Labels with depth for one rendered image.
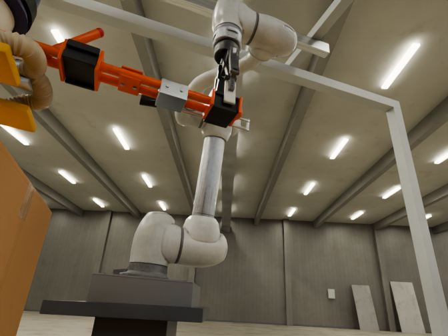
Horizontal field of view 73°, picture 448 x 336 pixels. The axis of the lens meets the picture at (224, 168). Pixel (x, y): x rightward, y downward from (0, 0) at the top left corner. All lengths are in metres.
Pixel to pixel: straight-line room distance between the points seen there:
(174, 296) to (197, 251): 0.25
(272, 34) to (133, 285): 0.94
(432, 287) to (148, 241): 2.98
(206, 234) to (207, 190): 0.19
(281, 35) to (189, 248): 0.86
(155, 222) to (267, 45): 0.78
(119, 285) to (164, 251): 0.22
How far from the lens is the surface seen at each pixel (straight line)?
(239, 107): 0.80
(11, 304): 0.73
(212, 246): 1.30
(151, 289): 1.12
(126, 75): 0.77
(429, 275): 3.70
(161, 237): 1.26
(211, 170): 1.37
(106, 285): 1.16
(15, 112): 0.82
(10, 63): 0.67
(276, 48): 1.07
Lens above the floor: 0.76
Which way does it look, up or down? 24 degrees up
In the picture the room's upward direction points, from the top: 3 degrees clockwise
